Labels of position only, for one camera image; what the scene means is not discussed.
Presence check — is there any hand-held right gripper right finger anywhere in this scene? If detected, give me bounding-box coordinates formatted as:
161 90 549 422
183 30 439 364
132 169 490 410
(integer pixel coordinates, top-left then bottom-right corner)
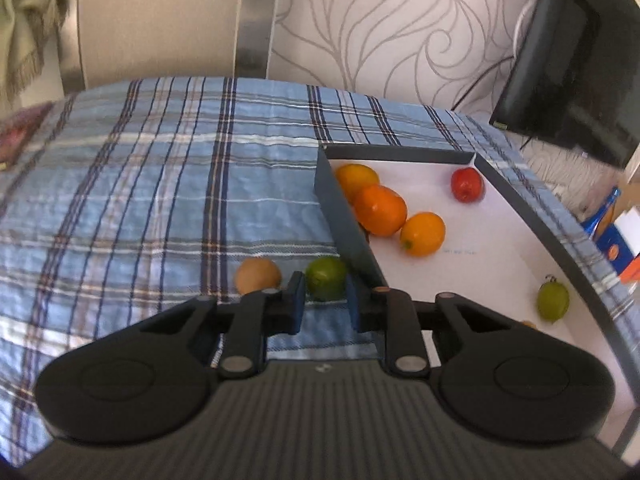
347 280 516 377

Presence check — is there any brown round fruit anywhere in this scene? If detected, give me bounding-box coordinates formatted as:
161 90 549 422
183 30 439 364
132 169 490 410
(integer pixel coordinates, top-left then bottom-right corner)
235 257 282 296

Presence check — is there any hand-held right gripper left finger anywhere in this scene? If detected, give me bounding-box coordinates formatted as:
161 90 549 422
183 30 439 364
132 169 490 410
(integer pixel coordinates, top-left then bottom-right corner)
137 271 307 378

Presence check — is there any blue glass bottle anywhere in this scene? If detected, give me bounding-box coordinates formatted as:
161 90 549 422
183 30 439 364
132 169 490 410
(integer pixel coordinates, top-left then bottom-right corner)
581 187 622 236

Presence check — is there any small orange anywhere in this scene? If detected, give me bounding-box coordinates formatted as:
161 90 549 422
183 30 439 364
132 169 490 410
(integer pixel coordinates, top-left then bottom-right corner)
399 211 446 257

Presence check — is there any black television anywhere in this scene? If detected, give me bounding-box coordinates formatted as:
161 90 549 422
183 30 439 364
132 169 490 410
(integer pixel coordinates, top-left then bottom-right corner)
489 0 640 168

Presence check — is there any blue orange carton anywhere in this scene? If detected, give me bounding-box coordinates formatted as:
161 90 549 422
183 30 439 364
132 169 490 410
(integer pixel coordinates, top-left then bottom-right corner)
595 205 640 283

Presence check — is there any green lime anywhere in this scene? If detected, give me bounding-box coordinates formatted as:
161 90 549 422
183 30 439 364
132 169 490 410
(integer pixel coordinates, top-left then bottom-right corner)
305 256 348 302

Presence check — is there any smartphone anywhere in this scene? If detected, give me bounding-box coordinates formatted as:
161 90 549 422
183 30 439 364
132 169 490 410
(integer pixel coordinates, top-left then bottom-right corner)
0 101 56 171

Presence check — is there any yellow orange citrus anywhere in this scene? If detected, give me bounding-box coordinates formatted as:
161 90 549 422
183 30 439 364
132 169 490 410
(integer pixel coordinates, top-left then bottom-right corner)
334 163 381 206

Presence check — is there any silver metal frame strip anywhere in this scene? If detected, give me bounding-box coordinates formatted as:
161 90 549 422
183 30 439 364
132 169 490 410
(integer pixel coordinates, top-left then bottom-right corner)
234 0 286 80

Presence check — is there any blue plaid blanket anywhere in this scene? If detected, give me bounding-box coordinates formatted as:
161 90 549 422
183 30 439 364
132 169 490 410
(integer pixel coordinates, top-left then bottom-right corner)
0 76 633 468

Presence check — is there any white box with grey sides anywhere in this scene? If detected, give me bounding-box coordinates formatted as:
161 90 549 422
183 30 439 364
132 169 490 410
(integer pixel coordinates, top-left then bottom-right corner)
314 143 640 461

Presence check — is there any red apple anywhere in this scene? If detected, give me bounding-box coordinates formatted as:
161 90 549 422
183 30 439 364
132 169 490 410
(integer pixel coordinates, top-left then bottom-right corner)
451 167 484 204

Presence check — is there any black television cable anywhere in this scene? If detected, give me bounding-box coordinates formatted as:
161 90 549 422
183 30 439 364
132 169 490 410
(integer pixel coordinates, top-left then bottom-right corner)
451 55 518 112

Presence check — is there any beige tied curtain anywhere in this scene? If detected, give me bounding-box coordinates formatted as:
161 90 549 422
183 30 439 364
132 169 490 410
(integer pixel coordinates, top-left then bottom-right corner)
0 0 71 111

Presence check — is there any green fruit with stem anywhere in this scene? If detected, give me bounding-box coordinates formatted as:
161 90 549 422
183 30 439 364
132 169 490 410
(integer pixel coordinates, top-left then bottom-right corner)
537 275 571 323

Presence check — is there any tangerine with leaf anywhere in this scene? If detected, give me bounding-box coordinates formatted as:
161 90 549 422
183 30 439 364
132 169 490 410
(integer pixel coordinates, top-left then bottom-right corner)
353 184 407 238

